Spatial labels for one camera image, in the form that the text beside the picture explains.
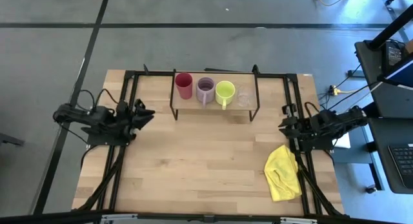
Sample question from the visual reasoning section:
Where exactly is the wooden shelf with black wire frame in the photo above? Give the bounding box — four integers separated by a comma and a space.
170, 64, 261, 122

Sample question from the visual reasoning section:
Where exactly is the black side desk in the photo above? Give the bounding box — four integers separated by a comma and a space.
354, 39, 413, 194

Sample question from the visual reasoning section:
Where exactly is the black keyboard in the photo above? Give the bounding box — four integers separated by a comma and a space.
388, 143, 413, 189

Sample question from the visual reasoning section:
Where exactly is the yellow cloth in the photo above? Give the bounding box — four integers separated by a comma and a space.
263, 144, 303, 203

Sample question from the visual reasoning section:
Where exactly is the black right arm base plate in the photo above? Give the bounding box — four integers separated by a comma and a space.
287, 124, 334, 152

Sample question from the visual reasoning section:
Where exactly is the dark laptop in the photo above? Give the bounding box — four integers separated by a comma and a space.
377, 56, 413, 91

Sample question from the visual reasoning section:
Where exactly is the black power adapter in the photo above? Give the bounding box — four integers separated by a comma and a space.
383, 42, 405, 67

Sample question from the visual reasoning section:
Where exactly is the lime green mug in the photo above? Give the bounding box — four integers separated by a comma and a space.
215, 80, 236, 111

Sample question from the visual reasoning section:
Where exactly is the clear drinking glass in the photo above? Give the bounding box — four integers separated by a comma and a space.
237, 85, 254, 108

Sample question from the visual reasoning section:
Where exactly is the white paper sheet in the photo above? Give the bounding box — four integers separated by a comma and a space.
332, 132, 351, 150

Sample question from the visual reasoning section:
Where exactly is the black diagonal rig bar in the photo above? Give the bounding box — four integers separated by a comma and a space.
367, 4, 413, 51

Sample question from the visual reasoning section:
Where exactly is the black rig bar with silver brackets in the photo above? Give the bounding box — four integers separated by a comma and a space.
0, 210, 413, 224

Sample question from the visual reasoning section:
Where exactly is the grey chair foot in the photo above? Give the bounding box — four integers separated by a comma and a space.
0, 132, 25, 147

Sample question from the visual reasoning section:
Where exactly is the black metal table frame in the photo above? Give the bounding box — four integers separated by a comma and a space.
72, 64, 345, 218

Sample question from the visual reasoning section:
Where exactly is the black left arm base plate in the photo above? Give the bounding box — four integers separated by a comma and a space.
81, 120, 130, 147

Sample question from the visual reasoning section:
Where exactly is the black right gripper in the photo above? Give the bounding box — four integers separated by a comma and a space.
278, 103, 321, 145

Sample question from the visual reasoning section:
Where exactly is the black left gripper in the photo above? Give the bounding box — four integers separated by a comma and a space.
114, 99, 156, 141

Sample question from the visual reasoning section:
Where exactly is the red plastic cup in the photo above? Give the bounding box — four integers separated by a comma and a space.
174, 72, 194, 100

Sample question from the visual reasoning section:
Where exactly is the purple ribbed mug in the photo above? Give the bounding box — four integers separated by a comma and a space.
196, 77, 216, 109

